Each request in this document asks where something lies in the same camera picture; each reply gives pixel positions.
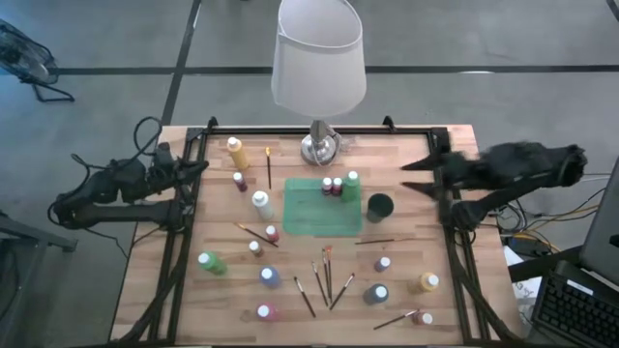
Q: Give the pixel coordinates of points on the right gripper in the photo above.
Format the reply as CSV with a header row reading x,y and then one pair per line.
x,y
462,169

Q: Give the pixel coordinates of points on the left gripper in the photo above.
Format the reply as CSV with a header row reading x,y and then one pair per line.
x,y
167,169

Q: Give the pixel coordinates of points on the large yellow paint bottle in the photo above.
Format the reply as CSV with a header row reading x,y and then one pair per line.
x,y
238,154
423,284

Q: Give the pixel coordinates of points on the small maroon paint bottle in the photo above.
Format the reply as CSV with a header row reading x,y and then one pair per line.
x,y
240,183

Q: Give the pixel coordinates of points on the paintbrush with yellow bristles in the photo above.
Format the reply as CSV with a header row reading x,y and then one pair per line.
x,y
269,169

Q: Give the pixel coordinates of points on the large white paint bottle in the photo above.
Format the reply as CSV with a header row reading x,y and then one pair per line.
x,y
263,208

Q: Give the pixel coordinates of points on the large light green paint bottle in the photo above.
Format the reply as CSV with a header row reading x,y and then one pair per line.
x,y
350,188

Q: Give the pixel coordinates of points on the small brown paint bottle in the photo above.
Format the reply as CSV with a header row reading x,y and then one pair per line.
x,y
256,250

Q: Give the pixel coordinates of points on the small dark red paint bottle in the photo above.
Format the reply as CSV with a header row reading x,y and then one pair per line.
x,y
327,186

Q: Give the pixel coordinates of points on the large red paint bottle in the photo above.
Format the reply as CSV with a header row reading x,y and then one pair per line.
x,y
268,314

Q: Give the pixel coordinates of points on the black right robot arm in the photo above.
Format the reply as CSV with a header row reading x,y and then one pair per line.
x,y
522,169

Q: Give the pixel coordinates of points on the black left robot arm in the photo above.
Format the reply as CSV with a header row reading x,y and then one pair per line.
x,y
106,212

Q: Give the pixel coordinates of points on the small purple paint bottle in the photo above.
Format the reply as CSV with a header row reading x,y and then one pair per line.
x,y
381,266

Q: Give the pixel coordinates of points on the large blue paint bottle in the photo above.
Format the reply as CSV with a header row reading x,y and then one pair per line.
x,y
271,279

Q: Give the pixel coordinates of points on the dark green plastic cup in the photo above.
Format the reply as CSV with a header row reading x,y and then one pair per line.
x,y
379,208

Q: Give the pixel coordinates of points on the long paintbrush orange bristles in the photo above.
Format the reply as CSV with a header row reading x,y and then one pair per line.
x,y
251,233

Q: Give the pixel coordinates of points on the black power supply box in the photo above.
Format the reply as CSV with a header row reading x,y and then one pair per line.
x,y
524,245

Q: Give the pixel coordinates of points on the teal translucent plastic bin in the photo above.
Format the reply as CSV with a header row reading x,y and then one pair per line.
x,y
314,217

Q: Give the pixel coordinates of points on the paintbrush with orange bristles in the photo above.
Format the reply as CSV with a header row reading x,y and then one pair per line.
x,y
330,285

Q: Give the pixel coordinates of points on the silver table lamp white shade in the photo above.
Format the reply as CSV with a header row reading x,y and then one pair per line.
x,y
319,58

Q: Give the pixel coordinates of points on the grey metal desk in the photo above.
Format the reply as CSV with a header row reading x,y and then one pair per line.
x,y
48,240

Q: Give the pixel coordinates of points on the black paintbrush white bristles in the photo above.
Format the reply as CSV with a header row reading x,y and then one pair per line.
x,y
305,298

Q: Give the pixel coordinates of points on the grey monitor panel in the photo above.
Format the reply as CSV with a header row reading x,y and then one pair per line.
x,y
604,232

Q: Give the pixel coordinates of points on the black keyboard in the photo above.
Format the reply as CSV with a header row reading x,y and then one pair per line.
x,y
570,309

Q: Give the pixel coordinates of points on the black floor fan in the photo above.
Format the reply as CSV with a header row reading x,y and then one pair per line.
x,y
24,60

